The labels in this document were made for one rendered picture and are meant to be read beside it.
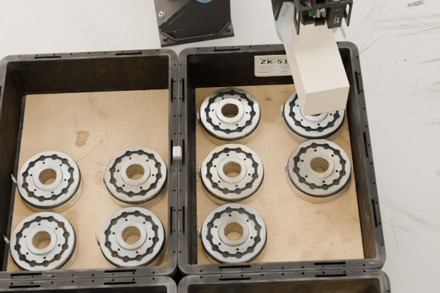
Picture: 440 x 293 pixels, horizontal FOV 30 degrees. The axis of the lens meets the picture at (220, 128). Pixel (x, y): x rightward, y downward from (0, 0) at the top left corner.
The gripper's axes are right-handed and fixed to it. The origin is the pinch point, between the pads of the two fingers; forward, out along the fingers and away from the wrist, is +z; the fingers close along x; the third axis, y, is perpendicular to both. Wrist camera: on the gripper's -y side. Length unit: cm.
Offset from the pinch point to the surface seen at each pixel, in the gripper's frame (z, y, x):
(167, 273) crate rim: 15.7, 27.1, -25.8
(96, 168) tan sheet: 25.8, 2.8, -35.2
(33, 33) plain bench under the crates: 39, -38, -46
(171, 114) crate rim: 15.8, 1.0, -21.3
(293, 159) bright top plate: 22.6, 9.1, -3.1
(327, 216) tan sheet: 25.7, 18.7, 0.6
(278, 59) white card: 18.0, -7.6, -2.0
